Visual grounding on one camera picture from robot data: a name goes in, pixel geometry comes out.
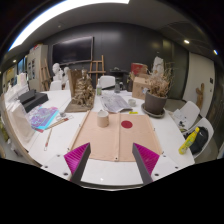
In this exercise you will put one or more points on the white chair far side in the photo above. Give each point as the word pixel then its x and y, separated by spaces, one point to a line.
pixel 107 81

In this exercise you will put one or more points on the red round coaster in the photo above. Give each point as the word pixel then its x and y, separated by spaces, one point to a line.
pixel 126 124

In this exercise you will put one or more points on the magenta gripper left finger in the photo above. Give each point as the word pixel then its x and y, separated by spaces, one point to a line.
pixel 76 161

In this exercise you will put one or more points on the beige canvas mat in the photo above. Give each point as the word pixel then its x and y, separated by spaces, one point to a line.
pixel 114 143

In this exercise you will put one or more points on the newspaper stack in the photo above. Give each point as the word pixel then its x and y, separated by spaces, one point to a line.
pixel 114 103

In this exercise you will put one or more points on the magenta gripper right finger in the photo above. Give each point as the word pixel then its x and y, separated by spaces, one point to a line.
pixel 146 161

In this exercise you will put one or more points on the clear plastic bottle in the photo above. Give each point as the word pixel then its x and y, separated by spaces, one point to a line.
pixel 98 88

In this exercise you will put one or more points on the black box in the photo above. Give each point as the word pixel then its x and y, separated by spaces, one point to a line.
pixel 31 99

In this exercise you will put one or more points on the white chair near right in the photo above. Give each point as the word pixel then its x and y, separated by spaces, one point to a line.
pixel 202 123

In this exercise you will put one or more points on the black bag on chair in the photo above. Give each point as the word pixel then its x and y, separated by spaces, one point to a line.
pixel 200 141

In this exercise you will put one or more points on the cardboard box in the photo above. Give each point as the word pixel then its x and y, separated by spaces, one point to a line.
pixel 140 87

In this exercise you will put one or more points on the wooden stick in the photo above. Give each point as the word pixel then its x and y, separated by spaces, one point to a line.
pixel 48 139

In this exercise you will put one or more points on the yellow spray bottle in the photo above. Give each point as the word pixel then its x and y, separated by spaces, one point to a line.
pixel 189 141

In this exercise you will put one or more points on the white plaster bust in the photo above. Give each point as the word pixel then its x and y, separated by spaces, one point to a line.
pixel 57 72

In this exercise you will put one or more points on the beige paper cup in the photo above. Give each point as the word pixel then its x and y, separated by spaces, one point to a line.
pixel 102 118

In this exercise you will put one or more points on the black wall screen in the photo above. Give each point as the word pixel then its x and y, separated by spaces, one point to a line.
pixel 73 51

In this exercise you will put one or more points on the wooden easel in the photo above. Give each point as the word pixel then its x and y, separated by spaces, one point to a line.
pixel 97 68

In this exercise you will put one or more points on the white chair right rear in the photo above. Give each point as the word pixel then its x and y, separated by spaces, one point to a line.
pixel 186 116

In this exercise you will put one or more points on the roll of tape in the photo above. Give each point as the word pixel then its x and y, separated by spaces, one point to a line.
pixel 132 102

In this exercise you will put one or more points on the white chair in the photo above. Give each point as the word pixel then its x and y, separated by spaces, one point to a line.
pixel 202 123
pixel 107 81
pixel 186 116

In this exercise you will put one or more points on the dried plant in grey pot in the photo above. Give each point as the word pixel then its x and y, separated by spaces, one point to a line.
pixel 157 91

